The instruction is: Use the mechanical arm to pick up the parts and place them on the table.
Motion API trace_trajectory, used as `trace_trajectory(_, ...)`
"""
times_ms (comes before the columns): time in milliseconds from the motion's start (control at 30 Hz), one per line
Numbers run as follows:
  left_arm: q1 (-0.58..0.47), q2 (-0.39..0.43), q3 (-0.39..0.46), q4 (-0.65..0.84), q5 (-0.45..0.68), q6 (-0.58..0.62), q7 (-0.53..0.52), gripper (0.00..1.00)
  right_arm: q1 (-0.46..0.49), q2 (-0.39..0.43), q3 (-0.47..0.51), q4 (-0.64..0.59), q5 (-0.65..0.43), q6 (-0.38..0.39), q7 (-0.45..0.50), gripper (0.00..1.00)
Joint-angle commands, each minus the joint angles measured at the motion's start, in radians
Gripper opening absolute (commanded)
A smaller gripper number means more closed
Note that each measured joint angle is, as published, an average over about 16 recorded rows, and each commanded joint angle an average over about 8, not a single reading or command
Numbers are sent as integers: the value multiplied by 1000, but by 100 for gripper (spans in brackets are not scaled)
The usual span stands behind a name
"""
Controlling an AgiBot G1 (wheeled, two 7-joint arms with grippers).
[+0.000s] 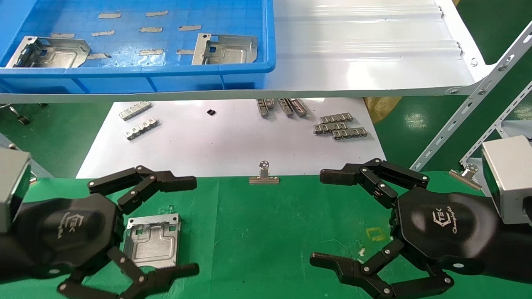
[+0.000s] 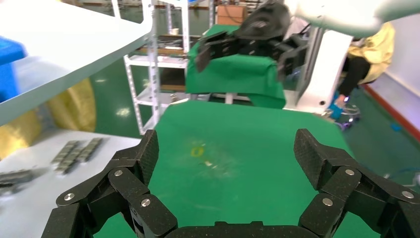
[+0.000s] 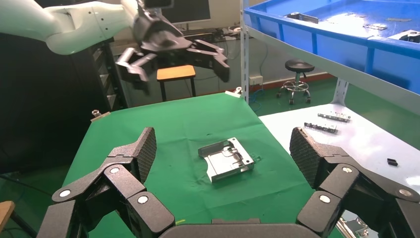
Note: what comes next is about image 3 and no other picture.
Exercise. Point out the silver binder clip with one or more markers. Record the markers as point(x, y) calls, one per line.
point(98, 115)
point(356, 228)
point(234, 93)

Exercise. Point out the blue plastic bin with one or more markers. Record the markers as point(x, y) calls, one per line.
point(328, 42)

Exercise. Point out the black equipment box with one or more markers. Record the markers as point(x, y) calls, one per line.
point(218, 37)

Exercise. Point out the black computer monitor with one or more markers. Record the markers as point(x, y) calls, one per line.
point(193, 10)

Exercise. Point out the black stool with chrome base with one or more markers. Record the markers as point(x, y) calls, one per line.
point(298, 65)

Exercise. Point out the green table cloth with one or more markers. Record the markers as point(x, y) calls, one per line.
point(170, 131)

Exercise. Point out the white perforated shelf leg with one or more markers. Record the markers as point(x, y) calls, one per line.
point(341, 92)

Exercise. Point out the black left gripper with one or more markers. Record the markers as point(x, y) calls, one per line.
point(157, 33)

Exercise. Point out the white shelf upright post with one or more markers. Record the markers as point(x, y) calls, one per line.
point(245, 49)

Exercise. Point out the wooden seat chair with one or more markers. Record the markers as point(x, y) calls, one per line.
point(6, 210)

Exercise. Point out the small black plastic piece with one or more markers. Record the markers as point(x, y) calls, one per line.
point(392, 162)

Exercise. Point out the white round desk item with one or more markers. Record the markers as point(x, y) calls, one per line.
point(235, 29)

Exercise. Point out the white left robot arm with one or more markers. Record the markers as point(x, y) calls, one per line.
point(72, 26)

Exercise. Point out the black keyboard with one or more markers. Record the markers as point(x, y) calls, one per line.
point(205, 32)

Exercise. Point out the stamped metal bracket part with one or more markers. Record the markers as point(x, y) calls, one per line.
point(300, 16)
point(226, 161)
point(408, 34)

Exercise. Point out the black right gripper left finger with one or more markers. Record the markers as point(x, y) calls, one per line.
point(124, 177)

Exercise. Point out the wooden top stool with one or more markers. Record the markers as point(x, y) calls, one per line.
point(175, 73)

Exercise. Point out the black rack cabinet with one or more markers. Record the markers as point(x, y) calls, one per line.
point(39, 115)

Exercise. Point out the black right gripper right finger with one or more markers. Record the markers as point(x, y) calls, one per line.
point(325, 161)

